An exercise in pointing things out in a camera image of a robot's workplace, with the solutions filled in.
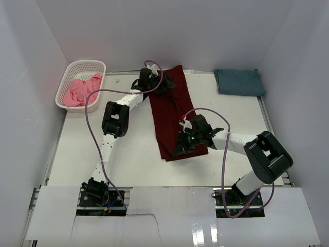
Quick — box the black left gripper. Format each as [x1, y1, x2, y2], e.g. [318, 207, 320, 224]
[148, 72, 177, 95]

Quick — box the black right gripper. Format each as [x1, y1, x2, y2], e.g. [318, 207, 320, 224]
[172, 130, 202, 156]

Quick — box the dark red t shirt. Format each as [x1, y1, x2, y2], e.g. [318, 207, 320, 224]
[149, 65, 208, 162]

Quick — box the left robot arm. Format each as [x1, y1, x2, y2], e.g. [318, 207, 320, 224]
[82, 63, 177, 207]

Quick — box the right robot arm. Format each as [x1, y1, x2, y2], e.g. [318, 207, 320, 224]
[173, 114, 294, 205]

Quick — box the folded teal t shirt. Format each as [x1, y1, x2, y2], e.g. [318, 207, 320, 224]
[213, 69, 266, 97]

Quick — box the white paper sheet front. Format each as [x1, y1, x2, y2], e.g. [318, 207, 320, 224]
[26, 186, 320, 246]

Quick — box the white plastic basket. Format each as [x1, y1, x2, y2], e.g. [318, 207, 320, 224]
[55, 60, 106, 113]

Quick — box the pink t shirt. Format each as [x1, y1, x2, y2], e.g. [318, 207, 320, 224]
[62, 73, 103, 107]

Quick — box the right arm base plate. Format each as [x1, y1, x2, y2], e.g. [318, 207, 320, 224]
[211, 189, 265, 219]

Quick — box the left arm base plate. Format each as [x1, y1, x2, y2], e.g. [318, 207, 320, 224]
[76, 190, 126, 217]

